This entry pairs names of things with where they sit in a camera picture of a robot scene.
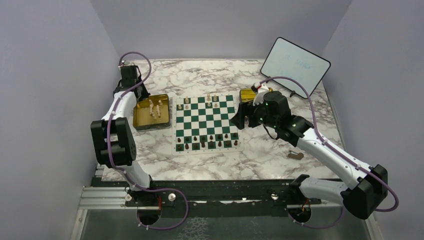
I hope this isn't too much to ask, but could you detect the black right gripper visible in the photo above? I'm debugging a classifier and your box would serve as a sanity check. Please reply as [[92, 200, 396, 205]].
[[230, 96, 279, 130]]

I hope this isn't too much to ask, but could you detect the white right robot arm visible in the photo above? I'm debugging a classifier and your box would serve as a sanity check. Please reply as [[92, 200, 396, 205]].
[[230, 91, 388, 220]]

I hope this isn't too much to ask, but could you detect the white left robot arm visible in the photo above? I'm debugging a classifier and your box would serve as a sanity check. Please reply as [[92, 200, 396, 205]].
[[90, 65, 157, 206]]

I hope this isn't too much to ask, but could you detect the green white chess board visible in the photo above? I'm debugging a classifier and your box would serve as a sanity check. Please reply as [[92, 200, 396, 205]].
[[171, 92, 244, 156]]

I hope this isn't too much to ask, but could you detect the right gold metal tin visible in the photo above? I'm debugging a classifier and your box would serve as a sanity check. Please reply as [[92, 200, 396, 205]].
[[239, 87, 259, 103]]

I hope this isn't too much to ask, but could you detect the gold metal tin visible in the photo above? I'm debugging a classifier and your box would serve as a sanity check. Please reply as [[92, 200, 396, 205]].
[[132, 94, 171, 131], [239, 87, 259, 103]]

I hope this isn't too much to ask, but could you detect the left gold metal tin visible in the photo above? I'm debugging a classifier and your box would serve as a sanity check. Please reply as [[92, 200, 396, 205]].
[[132, 94, 171, 131]]

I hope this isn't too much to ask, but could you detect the small whiteboard on stand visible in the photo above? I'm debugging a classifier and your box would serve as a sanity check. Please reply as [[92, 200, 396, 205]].
[[260, 37, 331, 99]]

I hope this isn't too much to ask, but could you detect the small brass padlock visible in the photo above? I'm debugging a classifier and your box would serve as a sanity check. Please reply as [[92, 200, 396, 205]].
[[287, 150, 304, 160]]

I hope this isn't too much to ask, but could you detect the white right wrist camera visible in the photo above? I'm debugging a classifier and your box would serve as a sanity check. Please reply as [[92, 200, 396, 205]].
[[251, 83, 270, 106]]

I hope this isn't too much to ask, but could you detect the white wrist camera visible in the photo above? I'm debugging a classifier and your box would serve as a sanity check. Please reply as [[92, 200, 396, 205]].
[[251, 83, 270, 106], [121, 60, 134, 66]]

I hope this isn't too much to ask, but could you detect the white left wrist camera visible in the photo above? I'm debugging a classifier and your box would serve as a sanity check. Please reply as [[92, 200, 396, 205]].
[[121, 60, 134, 66]]

